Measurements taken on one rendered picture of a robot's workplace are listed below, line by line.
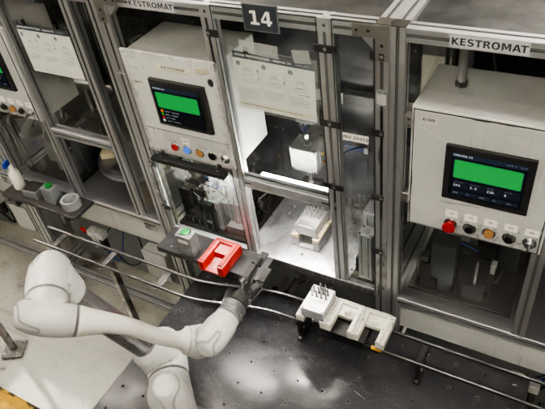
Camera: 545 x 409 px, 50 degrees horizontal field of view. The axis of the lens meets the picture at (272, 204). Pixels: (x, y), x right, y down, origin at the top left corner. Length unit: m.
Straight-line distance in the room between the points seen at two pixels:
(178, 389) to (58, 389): 1.49
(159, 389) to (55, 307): 0.52
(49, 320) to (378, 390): 1.24
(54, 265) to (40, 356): 1.82
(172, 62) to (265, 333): 1.20
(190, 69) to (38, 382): 2.18
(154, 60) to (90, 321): 0.93
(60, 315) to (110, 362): 1.70
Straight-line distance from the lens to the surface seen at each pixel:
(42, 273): 1.97
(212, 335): 1.99
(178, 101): 2.18
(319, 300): 2.33
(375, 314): 2.36
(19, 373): 3.76
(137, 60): 2.24
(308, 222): 2.50
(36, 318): 1.88
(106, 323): 1.92
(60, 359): 3.70
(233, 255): 2.51
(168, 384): 2.20
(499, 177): 1.79
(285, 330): 2.57
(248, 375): 2.47
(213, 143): 2.24
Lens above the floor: 2.74
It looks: 41 degrees down
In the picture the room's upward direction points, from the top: 9 degrees counter-clockwise
